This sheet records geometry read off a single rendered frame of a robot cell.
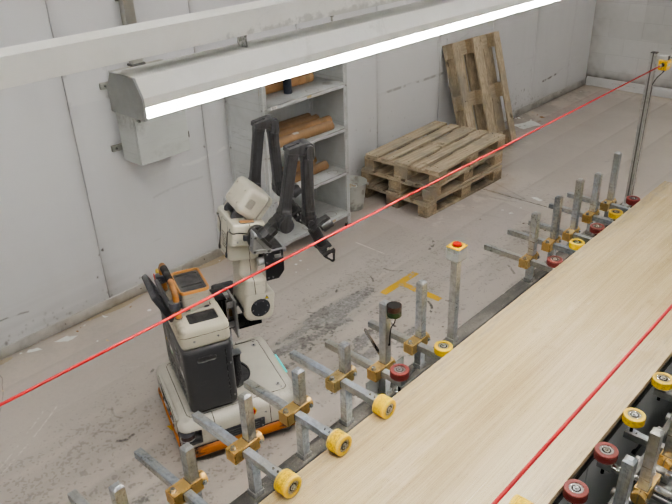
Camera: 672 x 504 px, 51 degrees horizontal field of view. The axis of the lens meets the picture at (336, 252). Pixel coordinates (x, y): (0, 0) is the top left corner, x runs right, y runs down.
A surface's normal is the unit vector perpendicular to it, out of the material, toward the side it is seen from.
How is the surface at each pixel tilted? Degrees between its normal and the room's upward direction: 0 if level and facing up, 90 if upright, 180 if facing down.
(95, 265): 90
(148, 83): 61
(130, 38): 90
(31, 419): 0
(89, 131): 90
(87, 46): 90
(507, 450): 0
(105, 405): 0
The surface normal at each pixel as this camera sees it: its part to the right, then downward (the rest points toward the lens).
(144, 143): 0.73, 0.30
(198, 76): 0.62, -0.17
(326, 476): -0.04, -0.88
